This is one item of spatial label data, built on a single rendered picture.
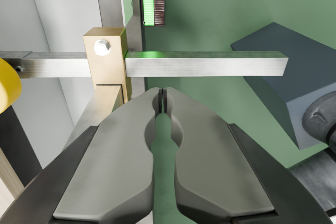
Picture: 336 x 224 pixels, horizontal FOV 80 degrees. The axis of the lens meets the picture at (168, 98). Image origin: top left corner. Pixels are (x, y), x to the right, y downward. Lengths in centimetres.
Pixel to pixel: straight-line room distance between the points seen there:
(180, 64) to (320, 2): 116
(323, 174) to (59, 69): 65
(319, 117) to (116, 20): 65
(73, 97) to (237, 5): 91
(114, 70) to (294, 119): 64
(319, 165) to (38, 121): 71
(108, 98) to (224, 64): 17
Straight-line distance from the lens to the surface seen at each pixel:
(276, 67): 35
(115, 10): 43
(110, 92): 29
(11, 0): 51
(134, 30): 43
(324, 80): 80
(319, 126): 78
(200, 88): 131
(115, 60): 29
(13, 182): 48
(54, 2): 56
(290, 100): 75
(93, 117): 25
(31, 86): 52
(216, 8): 117
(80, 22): 54
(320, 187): 68
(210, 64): 31
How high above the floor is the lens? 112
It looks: 58 degrees down
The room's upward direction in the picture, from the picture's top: 177 degrees clockwise
